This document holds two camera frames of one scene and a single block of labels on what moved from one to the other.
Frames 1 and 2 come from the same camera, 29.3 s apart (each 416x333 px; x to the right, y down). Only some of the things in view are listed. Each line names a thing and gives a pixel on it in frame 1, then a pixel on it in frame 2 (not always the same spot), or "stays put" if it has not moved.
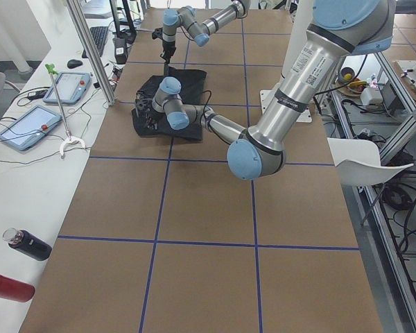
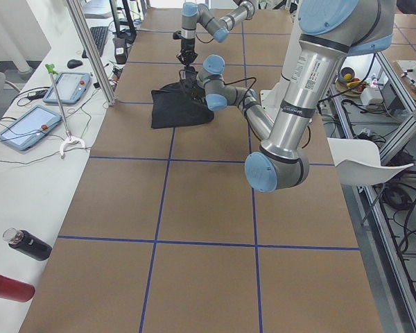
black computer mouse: [73, 63] stays put
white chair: [358, 162] stays put
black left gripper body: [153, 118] → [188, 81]
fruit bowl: [349, 84] stays put
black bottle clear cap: [27, 243] stays put
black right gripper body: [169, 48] → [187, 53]
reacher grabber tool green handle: [68, 139] stays put
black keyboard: [99, 35] stays put
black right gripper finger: [166, 67] → [187, 55]
